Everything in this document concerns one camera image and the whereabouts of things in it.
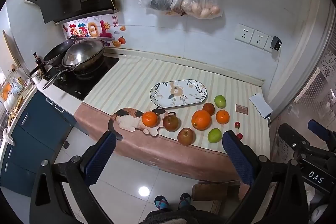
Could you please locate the colourful wall sticker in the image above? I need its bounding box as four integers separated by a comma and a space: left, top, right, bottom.
62, 15, 126, 47

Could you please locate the blue slipper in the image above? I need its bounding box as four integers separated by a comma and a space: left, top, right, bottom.
154, 195, 171, 211
179, 193, 192, 210

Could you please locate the green apple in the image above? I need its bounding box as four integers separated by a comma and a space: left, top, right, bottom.
208, 128, 222, 143
214, 95, 227, 108

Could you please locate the wooden cutting board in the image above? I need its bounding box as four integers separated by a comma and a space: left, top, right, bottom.
2, 29, 21, 68

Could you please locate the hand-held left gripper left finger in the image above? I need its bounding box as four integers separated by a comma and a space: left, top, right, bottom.
30, 131, 117, 224

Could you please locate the blue kitchen cabinet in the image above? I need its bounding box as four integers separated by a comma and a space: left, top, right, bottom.
0, 89, 76, 197

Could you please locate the cardboard box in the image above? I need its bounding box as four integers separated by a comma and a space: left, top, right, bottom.
191, 181, 240, 214

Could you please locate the dark sauce bottle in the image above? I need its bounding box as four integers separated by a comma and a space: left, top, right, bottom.
33, 52, 48, 75

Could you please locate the white wall socket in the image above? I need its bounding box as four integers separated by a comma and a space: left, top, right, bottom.
250, 30, 269, 50
263, 36, 276, 52
234, 24, 254, 44

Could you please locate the striped cat-print mat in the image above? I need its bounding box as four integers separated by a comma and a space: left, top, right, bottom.
74, 52, 271, 182

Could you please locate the red-brown apple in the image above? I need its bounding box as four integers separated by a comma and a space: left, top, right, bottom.
162, 115, 179, 132
177, 127, 195, 146

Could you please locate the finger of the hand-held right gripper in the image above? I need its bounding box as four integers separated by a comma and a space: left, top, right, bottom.
278, 123, 313, 159
308, 119, 336, 153

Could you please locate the steel wok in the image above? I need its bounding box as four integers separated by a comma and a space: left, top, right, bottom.
42, 51, 106, 90

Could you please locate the black plug adapter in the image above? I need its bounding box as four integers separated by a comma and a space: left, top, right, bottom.
270, 35, 282, 52

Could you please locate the steel wok lid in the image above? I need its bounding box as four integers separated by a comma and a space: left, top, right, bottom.
62, 39, 106, 67

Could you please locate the large orange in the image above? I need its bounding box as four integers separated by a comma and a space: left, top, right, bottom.
191, 110, 212, 131

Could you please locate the small mandarin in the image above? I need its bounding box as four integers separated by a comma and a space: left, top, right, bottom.
216, 110, 230, 125
142, 111, 159, 128

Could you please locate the black cooktop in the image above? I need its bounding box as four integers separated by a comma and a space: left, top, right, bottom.
43, 55, 120, 102

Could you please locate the person's dark clothing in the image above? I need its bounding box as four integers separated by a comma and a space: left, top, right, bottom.
144, 207, 226, 224

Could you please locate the oval floral plate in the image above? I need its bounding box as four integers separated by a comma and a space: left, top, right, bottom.
150, 79, 208, 109

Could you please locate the white paper sheet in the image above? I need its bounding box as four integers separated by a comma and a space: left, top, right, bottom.
248, 93, 273, 118

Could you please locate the black frying pan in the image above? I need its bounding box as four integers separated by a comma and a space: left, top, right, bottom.
29, 39, 79, 77

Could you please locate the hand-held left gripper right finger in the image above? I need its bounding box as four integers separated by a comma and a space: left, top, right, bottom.
222, 130, 311, 224

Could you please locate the dark red persimmon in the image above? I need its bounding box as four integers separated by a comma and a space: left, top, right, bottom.
203, 102, 216, 115

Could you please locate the white mug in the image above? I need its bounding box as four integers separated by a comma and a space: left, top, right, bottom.
31, 70, 44, 84

